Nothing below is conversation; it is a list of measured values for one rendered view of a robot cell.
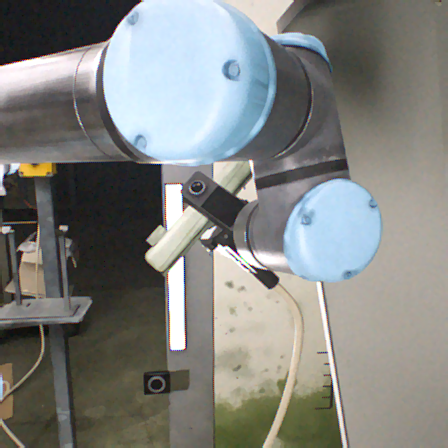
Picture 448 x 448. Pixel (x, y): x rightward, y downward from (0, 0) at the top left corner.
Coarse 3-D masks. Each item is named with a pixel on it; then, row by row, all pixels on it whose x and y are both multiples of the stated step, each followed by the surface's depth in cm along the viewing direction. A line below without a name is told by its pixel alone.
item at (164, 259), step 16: (224, 176) 64; (240, 176) 65; (192, 208) 62; (176, 224) 62; (192, 224) 62; (208, 224) 63; (160, 240) 62; (176, 240) 61; (192, 240) 63; (160, 256) 61; (176, 256) 62; (160, 272) 64; (272, 272) 68; (272, 288) 68
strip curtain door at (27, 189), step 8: (16, 176) 962; (16, 184) 966; (24, 184) 968; (32, 184) 970; (16, 192) 970; (24, 192) 972; (32, 192) 974; (8, 200) 972; (16, 200) 974; (32, 200) 978; (8, 208) 976; (16, 208) 978; (24, 208) 980
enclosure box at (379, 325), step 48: (336, 0) 71; (384, 0) 77; (336, 48) 79; (384, 48) 81; (432, 48) 83; (336, 96) 81; (384, 96) 83; (432, 96) 85; (384, 144) 85; (432, 144) 87; (384, 192) 88; (432, 192) 89; (384, 240) 90; (432, 240) 92; (336, 288) 91; (384, 288) 93; (432, 288) 95; (336, 336) 93; (384, 336) 95; (432, 336) 97; (336, 384) 93; (384, 384) 98; (432, 384) 100; (384, 432) 101; (432, 432) 104
